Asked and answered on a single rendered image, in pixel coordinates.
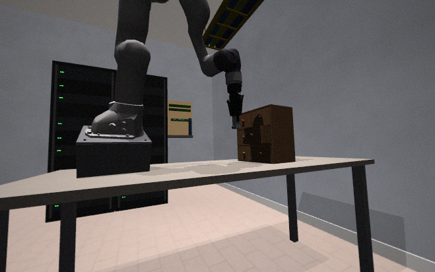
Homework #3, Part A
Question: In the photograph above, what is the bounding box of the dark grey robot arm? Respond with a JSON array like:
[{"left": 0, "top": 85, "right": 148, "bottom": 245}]
[{"left": 85, "top": 0, "right": 242, "bottom": 139}]

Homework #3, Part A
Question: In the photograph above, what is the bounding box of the brown wooden drawer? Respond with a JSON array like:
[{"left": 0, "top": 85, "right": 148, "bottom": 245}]
[
  {"left": 253, "top": 145, "right": 273, "bottom": 163},
  {"left": 239, "top": 112, "right": 251, "bottom": 129},
  {"left": 252, "top": 107, "right": 271, "bottom": 127},
  {"left": 238, "top": 146, "right": 253, "bottom": 161},
  {"left": 244, "top": 125, "right": 271, "bottom": 144},
  {"left": 238, "top": 130, "right": 247, "bottom": 145}
]

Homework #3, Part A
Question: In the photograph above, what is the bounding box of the brown wooden chest of drawers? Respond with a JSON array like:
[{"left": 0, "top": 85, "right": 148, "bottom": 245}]
[{"left": 238, "top": 104, "right": 296, "bottom": 164}]

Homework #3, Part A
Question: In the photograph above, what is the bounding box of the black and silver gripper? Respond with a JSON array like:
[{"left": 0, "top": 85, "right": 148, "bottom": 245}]
[{"left": 227, "top": 83, "right": 244, "bottom": 129}]

